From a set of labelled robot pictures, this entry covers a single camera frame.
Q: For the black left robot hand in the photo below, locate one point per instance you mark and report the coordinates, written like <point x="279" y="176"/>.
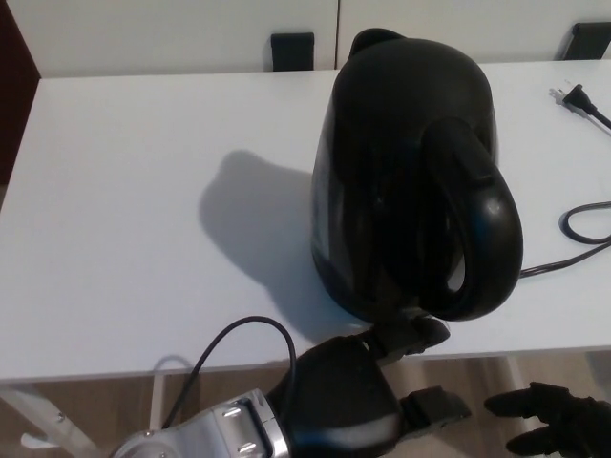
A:
<point x="339" y="396"/>

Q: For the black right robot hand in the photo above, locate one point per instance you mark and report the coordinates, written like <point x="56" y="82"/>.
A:
<point x="582" y="420"/>

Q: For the black electric kettle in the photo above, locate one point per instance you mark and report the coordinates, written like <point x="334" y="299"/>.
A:
<point x="382" y="167"/>

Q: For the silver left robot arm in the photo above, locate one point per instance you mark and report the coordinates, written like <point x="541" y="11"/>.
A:
<point x="215" y="429"/>

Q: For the white table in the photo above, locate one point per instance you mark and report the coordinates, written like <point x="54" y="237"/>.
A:
<point x="119" y="214"/>

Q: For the white cabinet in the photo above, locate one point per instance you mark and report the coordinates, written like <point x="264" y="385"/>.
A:
<point x="167" y="33"/>

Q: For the dark red door panel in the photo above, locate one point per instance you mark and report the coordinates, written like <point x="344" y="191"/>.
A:
<point x="14" y="71"/>

